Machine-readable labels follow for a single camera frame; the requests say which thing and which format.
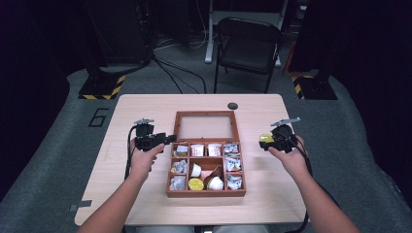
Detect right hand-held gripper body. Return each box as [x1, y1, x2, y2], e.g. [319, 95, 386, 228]
[270, 116, 301, 154]

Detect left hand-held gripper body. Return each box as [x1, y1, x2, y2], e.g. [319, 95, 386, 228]
[133, 117, 166, 152]

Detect yellow lid coffee capsule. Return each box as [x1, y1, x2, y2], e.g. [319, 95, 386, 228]
[258, 133, 276, 145]
[188, 178, 205, 192]

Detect wooden box with glass lid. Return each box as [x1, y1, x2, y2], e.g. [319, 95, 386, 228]
[166, 110, 248, 199]

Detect person's left hand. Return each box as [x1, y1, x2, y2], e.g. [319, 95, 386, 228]
[128, 144, 165, 183]

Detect person's right hand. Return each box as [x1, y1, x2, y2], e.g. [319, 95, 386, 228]
[267, 135, 312, 181]

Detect silver blue packet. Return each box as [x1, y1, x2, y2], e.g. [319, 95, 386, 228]
[226, 174, 244, 191]
[223, 143, 241, 157]
[225, 157, 243, 173]

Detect white coffee capsule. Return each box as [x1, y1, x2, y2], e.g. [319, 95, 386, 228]
[189, 163, 203, 179]
[207, 176, 225, 191]

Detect brown coffee capsule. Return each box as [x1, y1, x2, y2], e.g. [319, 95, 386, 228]
[203, 164, 224, 186]

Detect hazard striped stand base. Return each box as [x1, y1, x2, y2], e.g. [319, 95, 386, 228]
[291, 75, 338, 101]
[78, 74, 126, 101]

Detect black folding chair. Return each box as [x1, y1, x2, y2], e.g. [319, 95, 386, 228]
[213, 17, 284, 94]

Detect grey tape piece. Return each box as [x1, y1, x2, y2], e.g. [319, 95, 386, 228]
[68, 199, 93, 214]

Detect black equipment cabinet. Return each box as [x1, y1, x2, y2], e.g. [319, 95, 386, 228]
[82, 0, 154, 67]

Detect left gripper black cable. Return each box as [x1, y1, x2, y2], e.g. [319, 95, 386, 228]
[123, 124, 139, 182]

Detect black floor cables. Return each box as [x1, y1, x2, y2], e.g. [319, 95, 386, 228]
[151, 52, 208, 95]

